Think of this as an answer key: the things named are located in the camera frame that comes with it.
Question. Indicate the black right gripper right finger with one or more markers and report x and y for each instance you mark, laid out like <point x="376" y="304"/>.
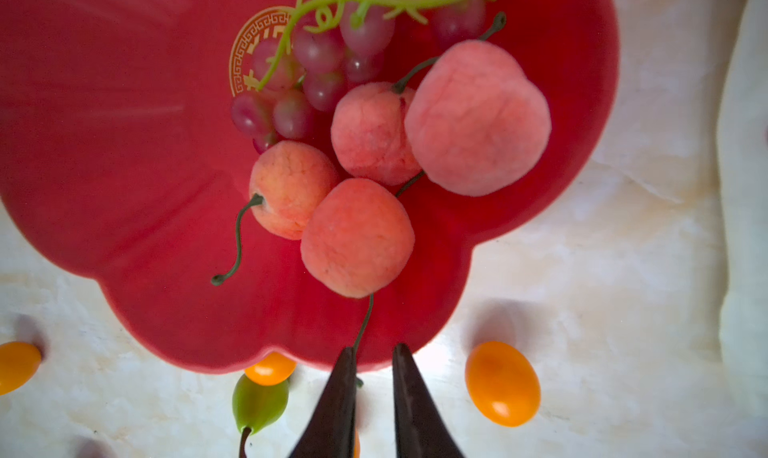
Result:
<point x="419" y="429"/>

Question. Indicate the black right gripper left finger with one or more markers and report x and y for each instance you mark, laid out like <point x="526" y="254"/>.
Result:
<point x="331" y="429"/>

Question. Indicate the orange fake kumquat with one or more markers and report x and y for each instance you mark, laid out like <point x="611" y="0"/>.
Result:
<point x="502" y="384"/>
<point x="272" y="370"/>
<point x="356" y="448"/>
<point x="19" y="361"/>

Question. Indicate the pink fake peach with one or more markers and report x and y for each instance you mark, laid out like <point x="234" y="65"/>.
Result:
<point x="286" y="185"/>
<point x="368" y="134"/>
<point x="360" y="240"/>
<point x="476" y="124"/>

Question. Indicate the purple fake grape bunch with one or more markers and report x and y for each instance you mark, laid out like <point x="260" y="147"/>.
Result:
<point x="289" y="65"/>

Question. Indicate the green fake pear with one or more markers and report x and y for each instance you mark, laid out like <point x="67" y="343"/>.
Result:
<point x="256" y="406"/>

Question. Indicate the red flower fruit bowl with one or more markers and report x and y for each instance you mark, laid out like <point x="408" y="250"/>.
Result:
<point x="120" y="162"/>

